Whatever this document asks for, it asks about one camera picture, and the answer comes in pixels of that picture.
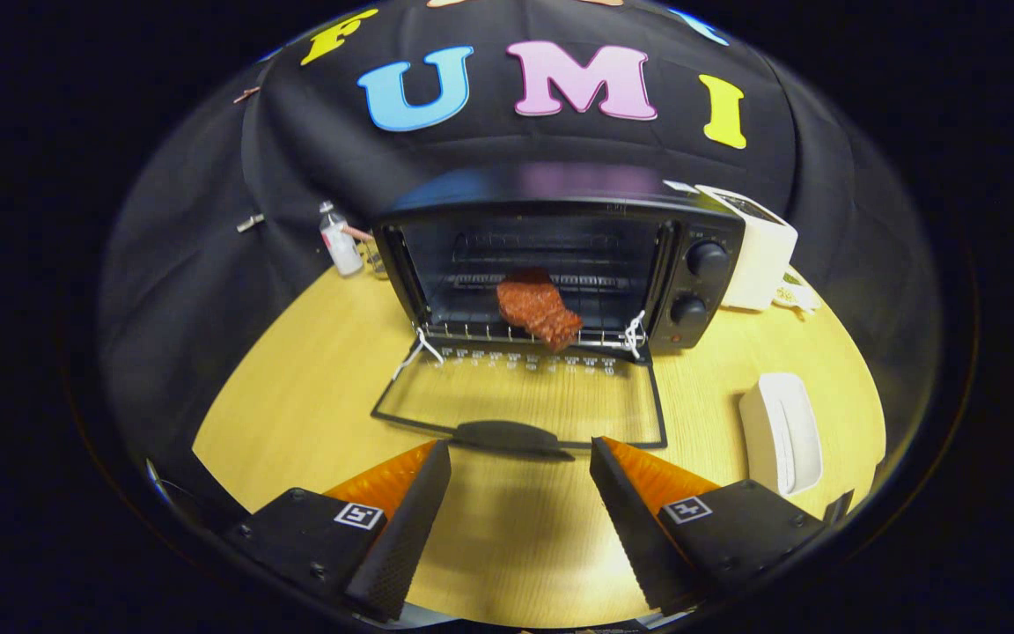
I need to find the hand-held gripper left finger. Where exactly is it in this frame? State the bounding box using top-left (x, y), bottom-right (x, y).
top-left (224, 439), bottom-right (453, 623)

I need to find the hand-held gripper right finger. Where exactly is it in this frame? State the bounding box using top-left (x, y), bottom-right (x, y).
top-left (589, 436), bottom-right (827, 617)

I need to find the reddish brown meat piece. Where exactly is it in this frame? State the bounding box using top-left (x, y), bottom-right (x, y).
top-left (496, 269), bottom-right (584, 353)

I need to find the black toaster oven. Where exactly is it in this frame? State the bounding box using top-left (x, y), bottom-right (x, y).
top-left (371, 161), bottom-right (747, 463)

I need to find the white rectangular tray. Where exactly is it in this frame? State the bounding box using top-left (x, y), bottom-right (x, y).
top-left (738, 372), bottom-right (824, 498)

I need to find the white divided dish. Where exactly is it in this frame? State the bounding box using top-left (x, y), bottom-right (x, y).
top-left (771, 267), bottom-right (822, 315)

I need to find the small clear glass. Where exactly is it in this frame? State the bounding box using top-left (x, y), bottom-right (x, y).
top-left (357, 238), bottom-right (389, 281)

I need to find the clear plastic bottle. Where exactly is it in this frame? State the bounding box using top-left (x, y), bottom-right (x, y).
top-left (319, 201), bottom-right (364, 277)

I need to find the tall white appliance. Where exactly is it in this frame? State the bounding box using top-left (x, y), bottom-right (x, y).
top-left (665, 181), bottom-right (799, 313)

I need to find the white string tie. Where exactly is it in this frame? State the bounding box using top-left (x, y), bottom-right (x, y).
top-left (393, 328), bottom-right (446, 381)
top-left (621, 310), bottom-right (649, 360)

